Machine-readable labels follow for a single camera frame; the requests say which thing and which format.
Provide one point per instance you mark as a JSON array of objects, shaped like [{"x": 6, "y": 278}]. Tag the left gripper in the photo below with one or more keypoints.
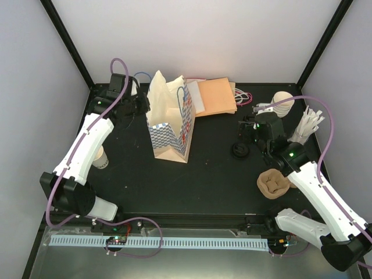
[{"x": 145, "y": 107}]

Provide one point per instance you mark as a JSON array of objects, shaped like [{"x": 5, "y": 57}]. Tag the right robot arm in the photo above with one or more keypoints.
[{"x": 343, "y": 237}]

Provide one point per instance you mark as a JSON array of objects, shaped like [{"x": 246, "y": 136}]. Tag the single black cup lid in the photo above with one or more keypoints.
[{"x": 239, "y": 150}]

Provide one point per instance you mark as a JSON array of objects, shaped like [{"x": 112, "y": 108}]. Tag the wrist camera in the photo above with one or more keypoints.
[
  {"x": 134, "y": 87},
  {"x": 262, "y": 108}
]

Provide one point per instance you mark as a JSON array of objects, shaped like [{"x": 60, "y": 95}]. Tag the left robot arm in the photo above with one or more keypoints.
[{"x": 67, "y": 187}]

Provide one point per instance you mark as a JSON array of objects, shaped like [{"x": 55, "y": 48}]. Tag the stack of paper cups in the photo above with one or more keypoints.
[{"x": 282, "y": 109}]

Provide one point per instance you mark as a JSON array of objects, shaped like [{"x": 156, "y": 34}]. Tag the blue checkered paper bag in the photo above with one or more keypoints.
[{"x": 171, "y": 118}]

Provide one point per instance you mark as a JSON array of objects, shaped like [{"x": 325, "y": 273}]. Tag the white slotted cable duct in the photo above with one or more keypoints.
[{"x": 241, "y": 244}]

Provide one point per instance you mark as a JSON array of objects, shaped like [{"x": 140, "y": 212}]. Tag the stack of orange paper bags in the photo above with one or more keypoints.
[{"x": 216, "y": 96}]

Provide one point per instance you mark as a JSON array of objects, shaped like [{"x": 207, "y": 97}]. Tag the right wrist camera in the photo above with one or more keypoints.
[{"x": 262, "y": 108}]

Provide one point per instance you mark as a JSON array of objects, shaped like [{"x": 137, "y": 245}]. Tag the brown cardboard cup carrier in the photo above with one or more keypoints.
[{"x": 272, "y": 184}]

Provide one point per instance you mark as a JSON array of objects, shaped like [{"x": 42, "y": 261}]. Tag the white paper cup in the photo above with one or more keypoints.
[{"x": 100, "y": 160}]

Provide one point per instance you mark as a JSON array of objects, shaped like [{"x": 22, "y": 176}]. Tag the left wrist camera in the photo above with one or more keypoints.
[{"x": 134, "y": 87}]

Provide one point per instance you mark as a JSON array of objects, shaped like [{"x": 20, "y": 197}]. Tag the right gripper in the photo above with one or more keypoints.
[{"x": 244, "y": 128}]

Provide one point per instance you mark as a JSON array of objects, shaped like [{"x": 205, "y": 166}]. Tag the jar of wrapped straws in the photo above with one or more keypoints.
[{"x": 308, "y": 125}]

